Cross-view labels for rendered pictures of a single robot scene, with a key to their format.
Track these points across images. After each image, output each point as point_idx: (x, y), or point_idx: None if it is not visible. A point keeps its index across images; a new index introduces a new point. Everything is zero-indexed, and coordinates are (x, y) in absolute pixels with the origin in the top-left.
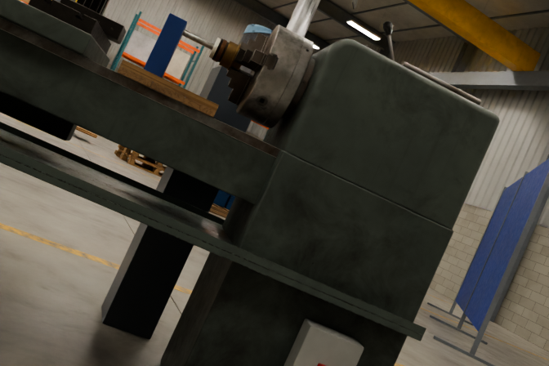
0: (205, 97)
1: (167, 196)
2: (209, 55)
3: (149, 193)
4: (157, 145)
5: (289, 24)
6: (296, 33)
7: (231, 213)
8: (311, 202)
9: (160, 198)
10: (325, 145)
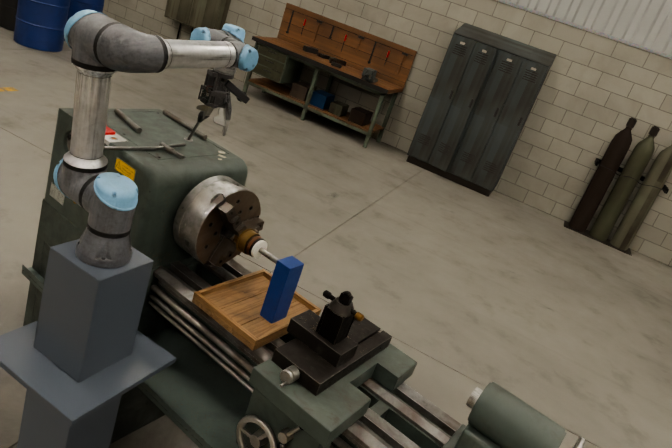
0: (135, 303)
1: (145, 384)
2: (259, 257)
3: (156, 399)
4: None
5: (102, 146)
6: (236, 182)
7: (140, 326)
8: None
9: (148, 391)
10: None
